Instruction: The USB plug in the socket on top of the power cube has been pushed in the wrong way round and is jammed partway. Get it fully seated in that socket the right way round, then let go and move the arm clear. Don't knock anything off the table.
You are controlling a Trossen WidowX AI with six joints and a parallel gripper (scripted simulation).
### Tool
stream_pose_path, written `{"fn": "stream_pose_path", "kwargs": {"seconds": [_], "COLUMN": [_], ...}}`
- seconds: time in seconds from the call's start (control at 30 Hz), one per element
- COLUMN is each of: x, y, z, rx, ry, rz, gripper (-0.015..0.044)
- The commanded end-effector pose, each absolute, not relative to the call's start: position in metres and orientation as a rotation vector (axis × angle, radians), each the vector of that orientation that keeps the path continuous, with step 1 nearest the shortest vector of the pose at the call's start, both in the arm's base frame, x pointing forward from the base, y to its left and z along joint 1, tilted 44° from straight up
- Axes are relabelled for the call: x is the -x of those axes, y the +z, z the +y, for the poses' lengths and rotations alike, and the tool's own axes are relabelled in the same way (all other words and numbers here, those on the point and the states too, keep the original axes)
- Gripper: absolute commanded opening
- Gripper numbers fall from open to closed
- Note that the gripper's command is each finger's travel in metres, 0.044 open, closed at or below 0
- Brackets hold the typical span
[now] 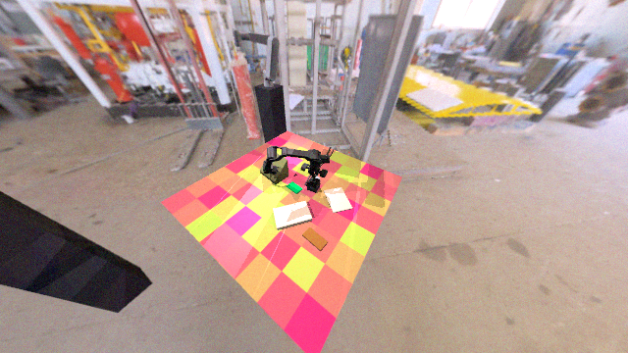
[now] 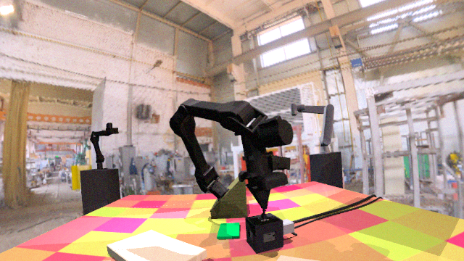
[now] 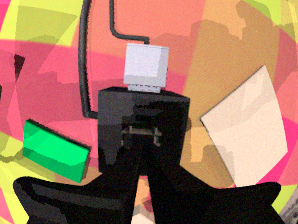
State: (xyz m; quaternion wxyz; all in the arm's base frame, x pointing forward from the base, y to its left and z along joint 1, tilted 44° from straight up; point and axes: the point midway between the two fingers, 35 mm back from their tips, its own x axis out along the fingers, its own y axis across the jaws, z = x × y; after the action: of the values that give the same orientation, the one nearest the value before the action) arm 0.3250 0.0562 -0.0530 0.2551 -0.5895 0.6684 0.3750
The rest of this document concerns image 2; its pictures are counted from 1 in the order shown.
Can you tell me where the green rectangular block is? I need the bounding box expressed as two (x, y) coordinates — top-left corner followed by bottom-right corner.
(217, 223), (240, 239)

